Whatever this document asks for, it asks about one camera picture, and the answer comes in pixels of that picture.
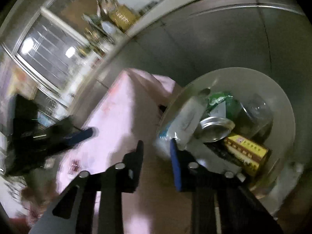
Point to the barred kitchen window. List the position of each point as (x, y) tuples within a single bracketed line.
[(48, 53)]

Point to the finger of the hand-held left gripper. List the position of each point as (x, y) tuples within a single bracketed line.
[(80, 135)]

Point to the round white bin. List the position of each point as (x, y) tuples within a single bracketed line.
[(280, 97)]

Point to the pink floral printed tablecloth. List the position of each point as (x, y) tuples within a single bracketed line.
[(117, 107)]

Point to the large yellow oil bottle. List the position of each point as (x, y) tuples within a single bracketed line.
[(123, 17)]

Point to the clear plastic labelled food packet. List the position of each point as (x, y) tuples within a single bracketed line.
[(258, 107)]

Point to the yellow cardboard box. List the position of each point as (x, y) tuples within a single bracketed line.
[(246, 151)]

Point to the green snack bag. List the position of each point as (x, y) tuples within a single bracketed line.
[(217, 100)]

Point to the row of sauce bottles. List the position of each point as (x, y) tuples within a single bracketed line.
[(95, 36)]

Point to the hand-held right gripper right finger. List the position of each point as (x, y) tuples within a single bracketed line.
[(176, 168)]

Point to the metal drink can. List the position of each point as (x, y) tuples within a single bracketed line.
[(214, 129)]

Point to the blue printed sponge pack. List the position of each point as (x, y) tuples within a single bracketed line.
[(189, 117)]

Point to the stainless kitchen counter cabinet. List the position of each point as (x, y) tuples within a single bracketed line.
[(207, 41)]

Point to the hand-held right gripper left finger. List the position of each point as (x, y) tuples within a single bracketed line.
[(135, 165)]

